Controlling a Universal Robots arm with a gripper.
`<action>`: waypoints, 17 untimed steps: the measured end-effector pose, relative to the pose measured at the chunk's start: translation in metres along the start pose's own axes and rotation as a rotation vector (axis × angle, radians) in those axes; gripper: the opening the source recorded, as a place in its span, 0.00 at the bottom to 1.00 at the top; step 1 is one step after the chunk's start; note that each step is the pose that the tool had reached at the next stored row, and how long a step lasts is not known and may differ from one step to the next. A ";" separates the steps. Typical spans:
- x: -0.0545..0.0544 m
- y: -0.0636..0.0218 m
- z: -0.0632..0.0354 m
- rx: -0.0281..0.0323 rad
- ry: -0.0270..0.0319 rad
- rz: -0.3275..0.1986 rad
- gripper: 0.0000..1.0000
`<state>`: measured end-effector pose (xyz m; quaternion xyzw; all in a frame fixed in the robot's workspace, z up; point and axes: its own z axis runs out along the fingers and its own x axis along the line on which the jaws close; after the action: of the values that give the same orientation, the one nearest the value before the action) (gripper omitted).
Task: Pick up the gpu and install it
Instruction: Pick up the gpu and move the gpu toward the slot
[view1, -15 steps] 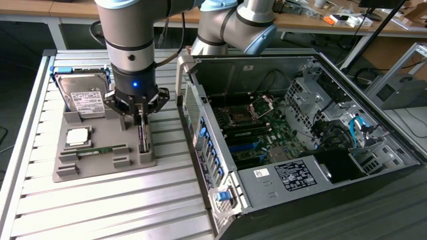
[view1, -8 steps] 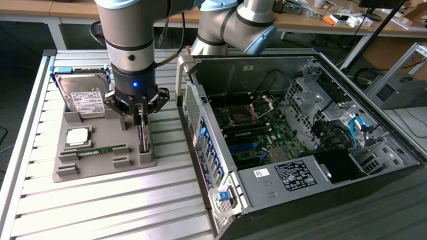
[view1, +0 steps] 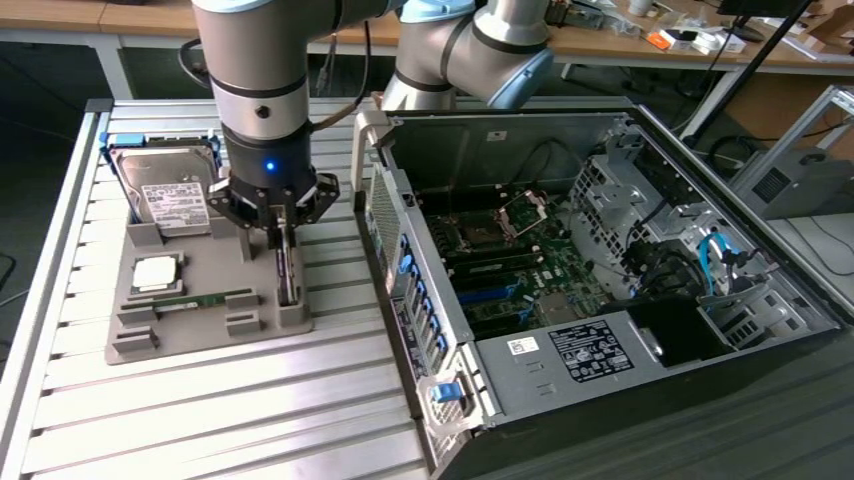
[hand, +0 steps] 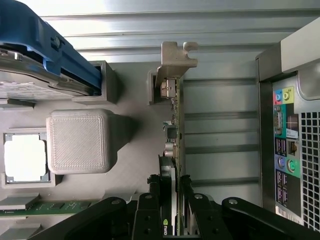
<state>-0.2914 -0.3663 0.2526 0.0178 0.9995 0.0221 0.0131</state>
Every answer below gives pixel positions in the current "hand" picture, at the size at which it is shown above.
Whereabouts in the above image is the grey parts rack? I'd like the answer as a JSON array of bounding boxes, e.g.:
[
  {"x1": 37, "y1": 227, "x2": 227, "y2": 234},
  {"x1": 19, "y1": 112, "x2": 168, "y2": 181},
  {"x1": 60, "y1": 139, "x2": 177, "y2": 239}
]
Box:
[{"x1": 0, "y1": 59, "x2": 181, "y2": 240}]

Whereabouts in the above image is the green ram stick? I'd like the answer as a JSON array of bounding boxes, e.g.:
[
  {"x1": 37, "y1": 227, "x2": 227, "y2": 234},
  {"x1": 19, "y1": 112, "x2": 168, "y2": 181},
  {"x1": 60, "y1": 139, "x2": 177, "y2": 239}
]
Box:
[{"x1": 0, "y1": 196, "x2": 100, "y2": 218}]

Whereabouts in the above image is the open pc case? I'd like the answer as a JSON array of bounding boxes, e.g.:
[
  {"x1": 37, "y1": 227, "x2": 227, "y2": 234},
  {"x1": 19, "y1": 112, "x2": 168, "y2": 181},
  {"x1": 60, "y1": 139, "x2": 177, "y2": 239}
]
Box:
[{"x1": 254, "y1": 17, "x2": 320, "y2": 232}]

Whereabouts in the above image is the silver cpu chip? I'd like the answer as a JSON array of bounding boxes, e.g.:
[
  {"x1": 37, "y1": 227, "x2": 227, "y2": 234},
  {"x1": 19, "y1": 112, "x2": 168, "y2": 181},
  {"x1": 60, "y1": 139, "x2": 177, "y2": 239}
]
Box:
[{"x1": 3, "y1": 133, "x2": 49, "y2": 183}]

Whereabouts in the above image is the silver hard disk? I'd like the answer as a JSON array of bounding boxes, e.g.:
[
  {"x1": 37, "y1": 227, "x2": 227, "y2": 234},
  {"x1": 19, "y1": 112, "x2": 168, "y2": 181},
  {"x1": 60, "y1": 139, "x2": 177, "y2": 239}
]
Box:
[{"x1": 0, "y1": 41, "x2": 92, "y2": 102}]

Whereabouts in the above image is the blue disk carrier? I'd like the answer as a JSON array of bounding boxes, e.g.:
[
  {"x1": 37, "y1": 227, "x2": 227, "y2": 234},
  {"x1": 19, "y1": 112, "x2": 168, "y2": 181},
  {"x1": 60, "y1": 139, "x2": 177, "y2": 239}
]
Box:
[{"x1": 0, "y1": 0, "x2": 104, "y2": 98}]

